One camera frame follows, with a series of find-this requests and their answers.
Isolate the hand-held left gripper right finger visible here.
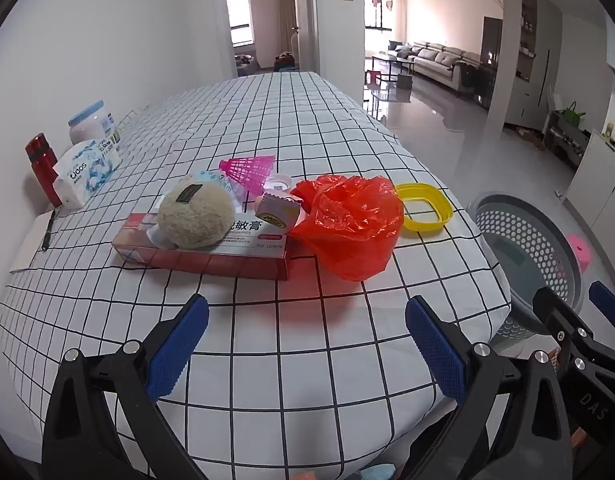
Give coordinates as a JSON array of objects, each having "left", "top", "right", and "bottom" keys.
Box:
[{"left": 405, "top": 296, "right": 573, "bottom": 480}]

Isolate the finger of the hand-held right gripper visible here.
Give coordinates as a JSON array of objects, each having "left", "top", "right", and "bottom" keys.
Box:
[
  {"left": 589, "top": 281, "right": 615, "bottom": 333},
  {"left": 532, "top": 287, "right": 613, "bottom": 376}
]

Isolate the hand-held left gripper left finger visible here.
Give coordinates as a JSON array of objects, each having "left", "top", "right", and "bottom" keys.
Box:
[{"left": 42, "top": 294, "right": 223, "bottom": 480}]

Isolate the grey perforated basket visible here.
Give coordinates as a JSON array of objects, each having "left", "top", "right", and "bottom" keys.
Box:
[{"left": 467, "top": 192, "right": 585, "bottom": 346}]

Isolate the red toothpaste box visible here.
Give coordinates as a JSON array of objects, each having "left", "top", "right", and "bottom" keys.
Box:
[{"left": 111, "top": 212, "right": 290, "bottom": 281}]

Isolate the yellow plastic ring lid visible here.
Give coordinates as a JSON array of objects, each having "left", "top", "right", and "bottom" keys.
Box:
[{"left": 395, "top": 183, "right": 455, "bottom": 232}]

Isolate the red plastic bag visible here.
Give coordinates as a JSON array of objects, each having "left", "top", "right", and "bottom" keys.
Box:
[{"left": 288, "top": 175, "right": 405, "bottom": 282}]

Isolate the pink plastic stool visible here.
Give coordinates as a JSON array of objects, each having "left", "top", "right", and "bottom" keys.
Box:
[{"left": 557, "top": 235, "right": 593, "bottom": 281}]

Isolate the white low cabinet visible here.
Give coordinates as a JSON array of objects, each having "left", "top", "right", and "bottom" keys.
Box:
[{"left": 562, "top": 130, "right": 615, "bottom": 231}]

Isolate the beige fuzzy ball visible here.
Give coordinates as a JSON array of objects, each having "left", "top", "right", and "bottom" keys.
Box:
[{"left": 157, "top": 174, "right": 235, "bottom": 248}]

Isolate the dark shoe rack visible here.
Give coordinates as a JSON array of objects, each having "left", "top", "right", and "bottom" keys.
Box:
[{"left": 545, "top": 110, "right": 593, "bottom": 166}]

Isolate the black pen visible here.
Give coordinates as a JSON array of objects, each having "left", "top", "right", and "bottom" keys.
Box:
[{"left": 41, "top": 208, "right": 57, "bottom": 252}]

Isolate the white paper sheet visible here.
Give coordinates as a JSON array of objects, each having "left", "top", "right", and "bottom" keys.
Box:
[{"left": 10, "top": 205, "right": 63, "bottom": 273}]

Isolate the green bag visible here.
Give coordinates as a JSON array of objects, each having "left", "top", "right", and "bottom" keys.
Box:
[{"left": 562, "top": 101, "right": 587, "bottom": 128}]

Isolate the pink shuttlecock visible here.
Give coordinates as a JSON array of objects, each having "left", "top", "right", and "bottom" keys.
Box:
[{"left": 218, "top": 155, "right": 277, "bottom": 195}]

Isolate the blue-white tissue pack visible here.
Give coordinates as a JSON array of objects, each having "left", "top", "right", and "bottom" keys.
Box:
[{"left": 52, "top": 137, "right": 122, "bottom": 208}]

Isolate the red metal bottle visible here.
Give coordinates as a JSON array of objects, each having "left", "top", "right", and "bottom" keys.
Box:
[{"left": 25, "top": 133, "right": 63, "bottom": 208}]

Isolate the white jar with blue lid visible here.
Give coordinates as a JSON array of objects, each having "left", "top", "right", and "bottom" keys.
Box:
[{"left": 68, "top": 100, "right": 122, "bottom": 151}]

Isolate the checked white tablecloth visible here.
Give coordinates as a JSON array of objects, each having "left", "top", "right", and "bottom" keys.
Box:
[{"left": 0, "top": 71, "right": 513, "bottom": 480}]

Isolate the grey sofa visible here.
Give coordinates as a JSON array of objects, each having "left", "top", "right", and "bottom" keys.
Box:
[{"left": 387, "top": 40, "right": 481, "bottom": 93}]

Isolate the dark coffee table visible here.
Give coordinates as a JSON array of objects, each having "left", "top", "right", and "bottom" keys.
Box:
[{"left": 372, "top": 55, "right": 415, "bottom": 73}]

